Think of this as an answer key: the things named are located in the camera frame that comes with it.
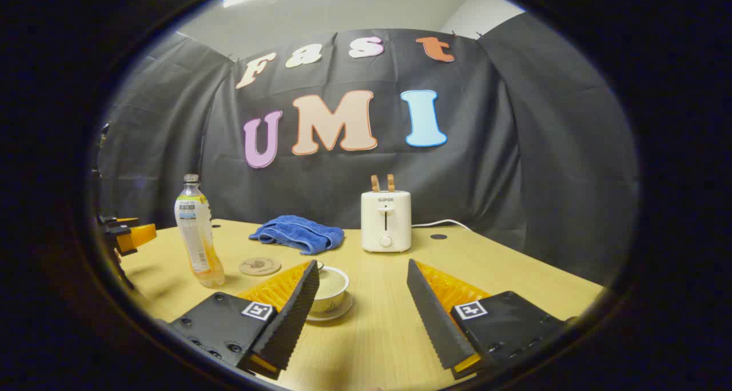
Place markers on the toast bread slice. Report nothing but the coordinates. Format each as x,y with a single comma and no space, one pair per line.
391,183
375,183

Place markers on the white teacup lid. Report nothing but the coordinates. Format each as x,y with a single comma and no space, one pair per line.
333,282

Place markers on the black backdrop cloth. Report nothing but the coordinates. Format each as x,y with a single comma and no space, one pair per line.
503,168

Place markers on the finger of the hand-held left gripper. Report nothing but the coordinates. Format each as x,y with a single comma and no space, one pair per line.
140,236
117,222

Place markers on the white ceramic saucer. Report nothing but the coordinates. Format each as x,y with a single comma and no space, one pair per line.
340,314

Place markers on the round cork coaster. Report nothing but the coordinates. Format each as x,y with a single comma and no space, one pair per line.
259,266

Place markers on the blue towel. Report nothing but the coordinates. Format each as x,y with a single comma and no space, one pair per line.
300,234

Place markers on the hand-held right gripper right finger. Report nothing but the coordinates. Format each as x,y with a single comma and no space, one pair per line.
432,311

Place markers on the clear water bottle orange label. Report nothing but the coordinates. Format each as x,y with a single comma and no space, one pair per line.
197,236

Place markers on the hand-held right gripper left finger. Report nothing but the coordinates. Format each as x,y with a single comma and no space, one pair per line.
297,311

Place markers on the white toaster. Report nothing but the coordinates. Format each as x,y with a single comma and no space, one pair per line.
386,219

